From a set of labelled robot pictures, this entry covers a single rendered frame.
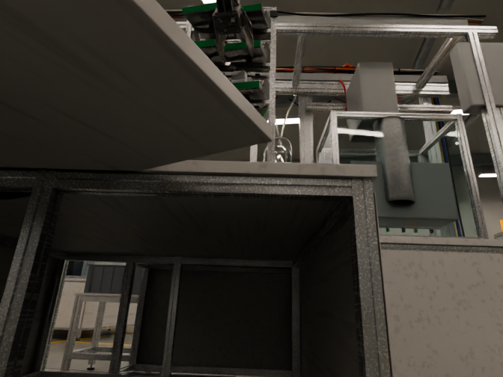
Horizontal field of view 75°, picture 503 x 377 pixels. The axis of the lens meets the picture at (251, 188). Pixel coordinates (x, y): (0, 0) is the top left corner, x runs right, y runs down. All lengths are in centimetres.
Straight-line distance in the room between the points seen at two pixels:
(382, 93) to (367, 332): 157
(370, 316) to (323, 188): 28
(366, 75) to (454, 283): 119
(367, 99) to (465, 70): 52
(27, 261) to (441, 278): 144
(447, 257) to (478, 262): 13
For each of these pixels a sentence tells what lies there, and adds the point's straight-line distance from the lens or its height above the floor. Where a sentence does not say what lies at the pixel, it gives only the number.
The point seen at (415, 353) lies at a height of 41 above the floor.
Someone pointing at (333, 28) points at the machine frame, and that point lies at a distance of 214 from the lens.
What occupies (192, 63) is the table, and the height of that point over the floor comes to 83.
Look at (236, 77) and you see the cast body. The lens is 110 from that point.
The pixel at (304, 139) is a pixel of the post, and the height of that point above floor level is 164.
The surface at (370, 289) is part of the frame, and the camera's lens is 74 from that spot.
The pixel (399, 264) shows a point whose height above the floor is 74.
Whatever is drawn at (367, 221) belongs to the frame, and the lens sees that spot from 75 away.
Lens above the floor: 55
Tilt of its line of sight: 20 degrees up
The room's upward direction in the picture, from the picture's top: 2 degrees clockwise
